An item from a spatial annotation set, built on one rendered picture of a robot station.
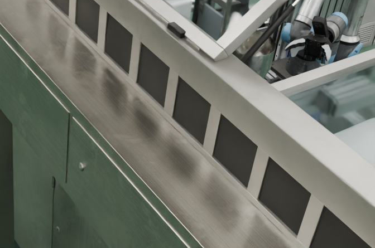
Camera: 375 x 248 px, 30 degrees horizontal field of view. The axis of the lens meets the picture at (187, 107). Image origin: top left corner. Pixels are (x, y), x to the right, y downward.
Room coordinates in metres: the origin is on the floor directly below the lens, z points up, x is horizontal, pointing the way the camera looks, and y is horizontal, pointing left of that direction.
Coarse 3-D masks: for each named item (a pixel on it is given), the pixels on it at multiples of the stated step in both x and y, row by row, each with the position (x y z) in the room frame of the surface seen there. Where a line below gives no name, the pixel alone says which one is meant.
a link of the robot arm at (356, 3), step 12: (348, 0) 2.54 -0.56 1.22; (360, 0) 2.52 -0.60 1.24; (348, 12) 2.53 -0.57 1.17; (360, 12) 2.52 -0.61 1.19; (348, 24) 2.52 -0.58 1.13; (360, 24) 2.54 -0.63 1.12; (348, 36) 2.52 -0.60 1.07; (348, 48) 2.50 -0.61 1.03; (360, 48) 2.57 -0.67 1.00; (336, 60) 2.51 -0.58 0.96
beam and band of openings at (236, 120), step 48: (48, 0) 1.73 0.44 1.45; (96, 0) 1.54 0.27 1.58; (96, 48) 1.53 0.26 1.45; (144, 48) 1.39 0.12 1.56; (192, 48) 1.27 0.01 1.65; (144, 96) 1.36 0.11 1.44; (192, 96) 1.25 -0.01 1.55; (240, 96) 1.14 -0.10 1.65; (192, 144) 1.22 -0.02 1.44; (240, 144) 1.12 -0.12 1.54; (288, 144) 1.03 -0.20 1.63; (336, 144) 1.03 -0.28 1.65; (288, 192) 1.01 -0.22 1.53; (336, 192) 0.93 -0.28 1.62; (336, 240) 0.91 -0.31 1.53
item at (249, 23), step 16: (144, 0) 1.43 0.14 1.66; (160, 0) 1.42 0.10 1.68; (272, 0) 1.34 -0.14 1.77; (176, 16) 1.37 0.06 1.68; (256, 16) 1.31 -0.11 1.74; (192, 32) 1.31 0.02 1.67; (240, 32) 1.28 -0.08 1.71; (272, 32) 1.32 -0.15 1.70; (208, 48) 1.26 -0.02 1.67; (224, 48) 1.25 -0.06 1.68; (256, 48) 1.29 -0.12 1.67
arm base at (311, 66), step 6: (288, 60) 2.64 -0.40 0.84; (294, 60) 2.58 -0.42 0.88; (300, 60) 2.57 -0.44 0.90; (306, 60) 2.56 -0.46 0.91; (312, 60) 2.56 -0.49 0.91; (288, 66) 2.59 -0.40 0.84; (294, 66) 2.57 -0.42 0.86; (300, 66) 2.56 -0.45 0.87; (306, 66) 2.55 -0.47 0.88; (312, 66) 2.56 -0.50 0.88; (318, 66) 2.58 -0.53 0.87; (288, 72) 2.58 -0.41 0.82; (294, 72) 2.55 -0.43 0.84; (300, 72) 2.55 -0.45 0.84
